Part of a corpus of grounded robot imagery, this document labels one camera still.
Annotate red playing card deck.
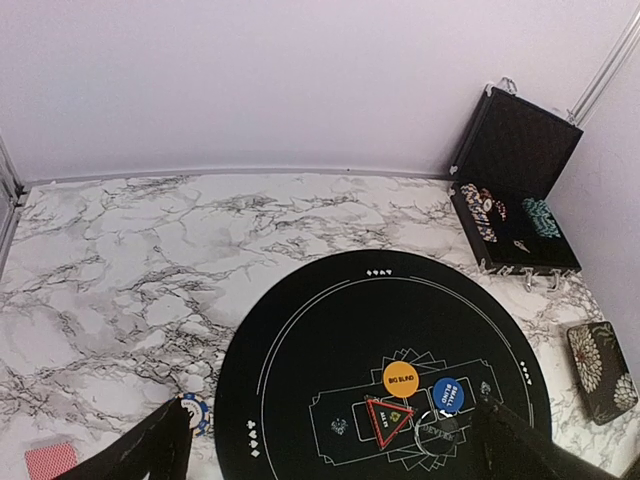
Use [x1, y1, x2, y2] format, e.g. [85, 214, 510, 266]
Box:
[24, 442, 77, 480]

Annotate green chips in case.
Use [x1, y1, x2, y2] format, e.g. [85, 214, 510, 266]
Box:
[522, 198, 562, 239]

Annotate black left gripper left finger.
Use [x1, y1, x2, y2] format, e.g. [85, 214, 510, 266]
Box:
[59, 399, 192, 480]

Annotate orange big blind button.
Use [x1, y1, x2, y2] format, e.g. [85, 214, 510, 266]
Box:
[382, 361, 420, 399]

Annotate blue small blind button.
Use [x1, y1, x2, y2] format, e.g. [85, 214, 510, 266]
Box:
[432, 377, 465, 413]

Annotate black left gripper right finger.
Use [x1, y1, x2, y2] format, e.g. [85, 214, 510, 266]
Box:
[471, 396, 613, 479]

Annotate clear round dealer button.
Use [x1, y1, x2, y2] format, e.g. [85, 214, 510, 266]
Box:
[414, 409, 471, 458]

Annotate black poker chip case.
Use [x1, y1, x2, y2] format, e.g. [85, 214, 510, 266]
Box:
[449, 78, 583, 285]

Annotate aluminium frame post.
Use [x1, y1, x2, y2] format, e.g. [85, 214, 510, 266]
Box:
[0, 140, 28, 271]
[567, 7, 639, 129]

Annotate black floral rectangular tray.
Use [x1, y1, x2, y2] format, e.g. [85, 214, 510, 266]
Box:
[567, 321, 639, 426]

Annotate left aluminium frame post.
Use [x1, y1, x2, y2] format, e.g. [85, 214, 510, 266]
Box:
[0, 140, 28, 271]

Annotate blue chips in case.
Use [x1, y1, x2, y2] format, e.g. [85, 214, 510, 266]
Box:
[460, 183, 498, 243]

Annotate red chips in case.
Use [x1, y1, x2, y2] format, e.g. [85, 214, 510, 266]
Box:
[480, 188, 508, 222]

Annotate round black poker mat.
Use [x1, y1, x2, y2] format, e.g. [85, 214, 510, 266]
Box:
[213, 250, 552, 479]

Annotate right aluminium frame post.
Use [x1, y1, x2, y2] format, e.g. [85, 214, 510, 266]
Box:
[567, 7, 639, 129]

